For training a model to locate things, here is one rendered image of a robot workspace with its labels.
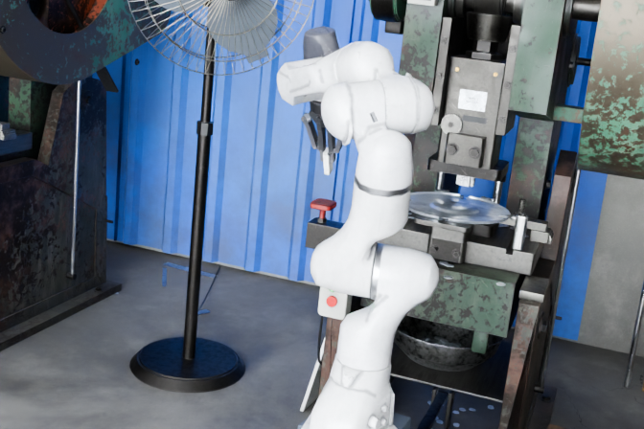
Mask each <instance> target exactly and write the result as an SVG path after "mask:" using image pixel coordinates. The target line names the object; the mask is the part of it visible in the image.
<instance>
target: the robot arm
mask: <svg viewBox="0 0 644 429"><path fill-rule="evenodd" d="M303 57H304V59H303V60H297V61H292V62H286V63H284V65H283V66H282V67H281V69H280V70H279V72H278V74H277V85H278V90H279V93H280V95H281V97H282V99H283V100H284V101H286V102H288V103H289V104H291V105H292V106H294V105H296V104H300V103H304V102H310V112H309V113H305V114H304V115H303V116H302V118H301V121H302V122H303V124H304V125H305V127H306V130H307V132H308V135H309V138H310V143H311V146H312V148H313V149H318V150H319V152H320V160H321V162H324V174H326V175H330V174H331V172H332V170H333V169H334V166H333V163H334V161H335V154H336V153H339V151H340V150H341V149H342V146H347V145H348V144H350V141H351V138H352V139H353V140H355V143H356V148H357V151H358V157H357V163H356V174H355V180H354V189H353V199H352V208H351V211H350V213H349V216H348V219H347V221H346V222H345V224H344V225H343V227H342V228H341V229H340V230H339V231H338V232H337V233H336V234H334V235H333V236H332V237H329V238H328V239H326V240H324V241H322V242H321V243H320V244H318V245H317V246H316V248H315V250H314V251H313V253H312V256H311V260H310V273H311V275H312V277H313V279H314V281H315V283H316V284H317V285H320V286H322V287H325V288H327V289H330V290H332V291H334V292H337V293H343V294H349V295H355V296H360V297H366V298H370V297H371V299H373V300H375V301H374V302H373V303H372V304H371V305H369V306H367V307H364V308H363V309H360V310H358V311H355V312H352V313H350V314H348V315H347V316H346V317H345V319H344V320H343V321H342V323H341V324H340V331H339V338H338V346H337V353H336V354H335V358H334V362H333V367H332V370H331V374H330V378H329V379H328V381H327V383H326V385H325V386H324V388H323V390H322V392H321V394H320V396H319V397H318V399H317V401H316V403H315V405H314V407H313V409H312V412H311V414H310V416H309V418H308V419H307V421H306V422H305V424H304V425H303V427H302V428H301V429H397V428H396V427H395V425H394V424H393V416H394V399H395V395H394V393H393V391H392V388H391V384H390V381H389V379H390V373H391V355H392V349H393V343H394V338H395V334H396V331H397V328H398V326H399V324H400V322H401V321H402V319H403V317H404V316H405V315H406V314H407V313H408V312H409V311H410V310H411V309H413V308H414V307H415V306H416V305H419V304H421V303H422V302H424V301H426V300H427V299H429V298H430V297H431V296H432V294H433V293H434V291H435V290H436V288H437V285H438V282H439V268H438V266H437V264H436V262H435V260H434V258H433V257H432V256H431V255H430V254H427V253H424V252H421V251H418V250H415V249H412V248H408V247H402V246H396V245H389V244H382V243H377V242H376V241H378V240H381V239H383V238H386V237H390V236H392V235H394V234H396V233H397V232H398V231H400V230H402V229H403V227H404V225H405V224H406V222H407V221H408V212H409V200H410V191H411V190H412V183H413V158H412V145H411V143H410V141H409V140H408V139H407V138H406V137H405V136H404V135H403V134H407V133H410V134H414V133H418V132H421V131H424V130H427V128H428V127H429V126H430V124H431V123H432V118H433V114H434V110H435V104H434V99H433V95H432V93H431V91H430V89H429V88H428V87H427V86H426V85H425V84H423V83H422V82H421V81H420V80H417V79H414V78H412V76H411V75H410V74H408V73H406V75H405V76H401V75H399V74H398V73H397V72H395V68H394V60H393V57H392V56H391V54H390V52H389V50H388V49H386V48H384V47H382V46H381V45H379V44H378V43H375V42H373V41H355V42H354V43H350V44H349V45H347V46H345V47H343V48H341V49H340V48H339V45H338V41H337V37H336V32H335V29H333V28H329V27H325V26H322V27H316V28H312V29H309V30H307V31H306V32H305V34H304V40H303ZM312 120H313V121H312ZM313 122H315V123H316V128H317V131H318V136H317V133H316V130H315V127H314V124H313ZM326 132H327V136H328V144H326ZM335 138H337V142H336V145H335ZM326 146H328V147H326Z"/></svg>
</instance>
